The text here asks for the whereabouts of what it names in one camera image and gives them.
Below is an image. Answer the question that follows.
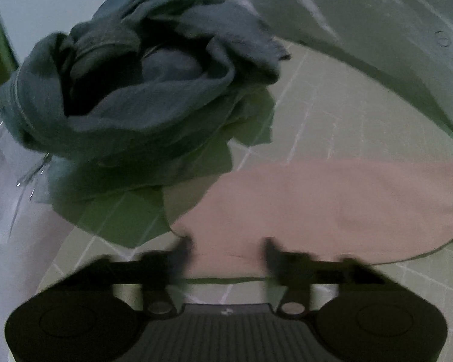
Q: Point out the pink beige garment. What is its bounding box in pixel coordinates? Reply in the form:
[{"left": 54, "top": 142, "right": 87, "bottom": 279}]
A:
[{"left": 162, "top": 159, "right": 453, "bottom": 279}]

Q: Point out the clear plastic storage bag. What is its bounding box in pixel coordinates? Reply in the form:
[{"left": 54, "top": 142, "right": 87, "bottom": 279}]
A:
[{"left": 0, "top": 116, "right": 73, "bottom": 361}]

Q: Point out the dark blue denim garment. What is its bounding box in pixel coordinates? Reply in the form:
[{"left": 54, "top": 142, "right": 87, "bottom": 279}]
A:
[{"left": 0, "top": 0, "right": 292, "bottom": 160}]

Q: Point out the light blue carrot-print fabric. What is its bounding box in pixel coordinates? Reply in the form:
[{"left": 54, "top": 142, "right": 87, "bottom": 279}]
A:
[{"left": 233, "top": 0, "right": 453, "bottom": 137}]

